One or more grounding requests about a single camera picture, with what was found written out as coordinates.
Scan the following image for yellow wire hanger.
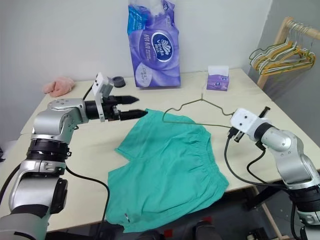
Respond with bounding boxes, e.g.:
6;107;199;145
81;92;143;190
252;37;317;77

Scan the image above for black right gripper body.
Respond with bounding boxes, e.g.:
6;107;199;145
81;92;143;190
226;126;245;144

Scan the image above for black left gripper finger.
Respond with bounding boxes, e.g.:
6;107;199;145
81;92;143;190
119;108;149;122
117;94;140;106

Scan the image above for small purple tissue box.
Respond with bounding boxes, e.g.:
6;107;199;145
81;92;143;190
205;65;231;92

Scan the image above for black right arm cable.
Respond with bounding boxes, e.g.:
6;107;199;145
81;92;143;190
246;143;266;185
223;128;291;187

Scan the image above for dark rounded shape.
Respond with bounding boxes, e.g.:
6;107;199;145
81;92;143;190
194;216;219;240

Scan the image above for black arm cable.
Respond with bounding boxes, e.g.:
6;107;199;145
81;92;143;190
64;166;111;225
223;128;291;187
246;143;266;185

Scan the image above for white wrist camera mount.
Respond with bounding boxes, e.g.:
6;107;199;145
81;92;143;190
229;107;273;141
90;72;115;123

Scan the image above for wooden table leg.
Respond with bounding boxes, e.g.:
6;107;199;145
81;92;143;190
254;186;289;240

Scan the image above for dark round cap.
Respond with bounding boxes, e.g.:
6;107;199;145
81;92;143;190
111;75;126;89

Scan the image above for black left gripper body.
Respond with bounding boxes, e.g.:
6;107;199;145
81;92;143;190
100;95;122;122

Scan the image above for green wire hanger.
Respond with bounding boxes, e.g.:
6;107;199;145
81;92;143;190
248;41;316;66

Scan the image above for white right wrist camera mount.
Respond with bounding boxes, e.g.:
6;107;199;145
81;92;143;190
229;107;273;141

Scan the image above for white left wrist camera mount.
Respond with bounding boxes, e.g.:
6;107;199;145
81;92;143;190
90;72;115;123

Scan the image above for thin wire hanger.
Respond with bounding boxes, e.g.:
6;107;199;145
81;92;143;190
161;83;235;129

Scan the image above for thin black mount cable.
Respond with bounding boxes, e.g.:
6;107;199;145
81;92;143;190
82;83;95;101

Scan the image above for wooden clothes rack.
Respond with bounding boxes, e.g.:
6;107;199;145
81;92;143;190
256;16;320;91

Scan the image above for black table bracket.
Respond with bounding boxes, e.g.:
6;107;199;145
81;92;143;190
243;181;296;211

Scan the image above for white wire hanger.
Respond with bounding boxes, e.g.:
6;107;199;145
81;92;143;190
257;22;315;70

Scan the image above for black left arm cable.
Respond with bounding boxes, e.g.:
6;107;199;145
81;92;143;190
64;166;111;225

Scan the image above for green shorts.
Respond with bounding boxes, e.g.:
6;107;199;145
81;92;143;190
104;107;230;227

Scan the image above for large purple tissue pack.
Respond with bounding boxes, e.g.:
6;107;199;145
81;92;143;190
125;0;182;89

